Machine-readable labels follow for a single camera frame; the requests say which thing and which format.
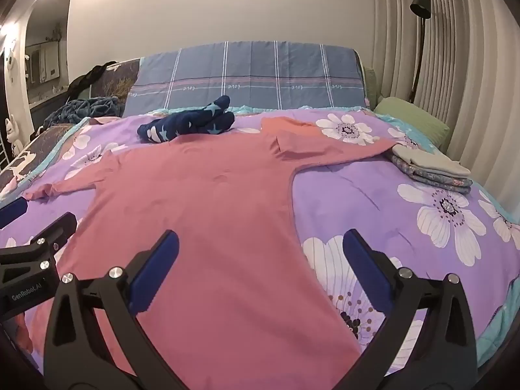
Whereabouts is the navy star fleece garment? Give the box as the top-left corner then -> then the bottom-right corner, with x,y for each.
137,95 -> 236,145

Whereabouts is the pink shirt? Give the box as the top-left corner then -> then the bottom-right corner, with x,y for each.
16,137 -> 401,390

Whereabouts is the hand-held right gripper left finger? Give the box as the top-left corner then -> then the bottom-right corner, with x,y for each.
43,229 -> 181,390

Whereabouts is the black floor lamp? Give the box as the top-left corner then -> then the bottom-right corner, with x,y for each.
408,0 -> 432,104

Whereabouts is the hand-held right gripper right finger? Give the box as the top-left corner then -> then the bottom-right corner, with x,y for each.
342,228 -> 478,390

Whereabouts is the purple floral bed sheet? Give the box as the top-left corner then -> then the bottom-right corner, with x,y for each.
0,106 -> 520,374

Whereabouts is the black garment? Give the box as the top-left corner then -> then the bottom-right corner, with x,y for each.
67,60 -> 118,97

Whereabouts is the beige curtain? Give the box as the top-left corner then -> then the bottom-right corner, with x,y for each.
371,0 -> 520,212

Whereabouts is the green pillow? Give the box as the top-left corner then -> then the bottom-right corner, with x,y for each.
363,67 -> 379,107
374,97 -> 451,153

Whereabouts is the blue floral folded cloth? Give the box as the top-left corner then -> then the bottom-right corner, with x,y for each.
386,152 -> 474,196

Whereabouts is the teal fleece blanket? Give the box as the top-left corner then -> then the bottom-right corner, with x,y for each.
44,97 -> 124,128

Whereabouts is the arched doorway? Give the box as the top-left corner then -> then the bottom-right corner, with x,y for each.
18,0 -> 74,131

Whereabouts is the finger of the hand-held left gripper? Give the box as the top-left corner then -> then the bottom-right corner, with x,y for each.
0,212 -> 78,279
0,198 -> 29,229

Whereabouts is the white cat figurine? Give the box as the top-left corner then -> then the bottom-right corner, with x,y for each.
4,116 -> 22,148

